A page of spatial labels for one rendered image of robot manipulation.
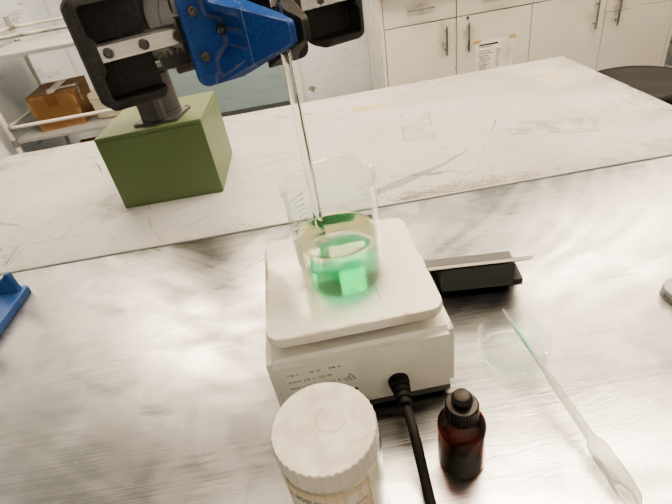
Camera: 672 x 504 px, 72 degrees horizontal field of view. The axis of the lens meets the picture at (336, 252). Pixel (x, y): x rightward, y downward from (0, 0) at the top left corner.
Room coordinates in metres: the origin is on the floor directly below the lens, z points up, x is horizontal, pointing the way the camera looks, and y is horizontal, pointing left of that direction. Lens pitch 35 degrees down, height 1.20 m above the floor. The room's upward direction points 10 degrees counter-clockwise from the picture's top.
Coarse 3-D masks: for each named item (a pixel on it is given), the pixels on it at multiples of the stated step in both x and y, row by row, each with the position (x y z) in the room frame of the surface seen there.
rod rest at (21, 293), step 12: (12, 276) 0.45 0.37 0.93; (0, 288) 0.45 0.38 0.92; (12, 288) 0.45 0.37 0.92; (24, 288) 0.45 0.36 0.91; (0, 300) 0.44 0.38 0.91; (12, 300) 0.43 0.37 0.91; (24, 300) 0.44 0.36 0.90; (0, 312) 0.41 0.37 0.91; (12, 312) 0.42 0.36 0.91; (0, 324) 0.39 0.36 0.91
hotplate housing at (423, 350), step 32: (448, 320) 0.23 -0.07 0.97; (288, 352) 0.22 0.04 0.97; (320, 352) 0.22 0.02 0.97; (352, 352) 0.21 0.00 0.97; (384, 352) 0.21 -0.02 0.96; (416, 352) 0.21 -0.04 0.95; (448, 352) 0.22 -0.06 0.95; (288, 384) 0.21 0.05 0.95; (352, 384) 0.21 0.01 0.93; (384, 384) 0.21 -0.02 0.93; (416, 384) 0.21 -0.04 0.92; (448, 384) 0.22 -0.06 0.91
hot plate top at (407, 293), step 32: (384, 224) 0.33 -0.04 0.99; (288, 256) 0.31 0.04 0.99; (384, 256) 0.28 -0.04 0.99; (416, 256) 0.28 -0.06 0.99; (288, 288) 0.27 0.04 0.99; (384, 288) 0.25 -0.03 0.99; (416, 288) 0.24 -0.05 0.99; (288, 320) 0.23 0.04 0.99; (320, 320) 0.23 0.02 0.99; (352, 320) 0.22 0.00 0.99; (384, 320) 0.22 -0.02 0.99; (416, 320) 0.22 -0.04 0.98
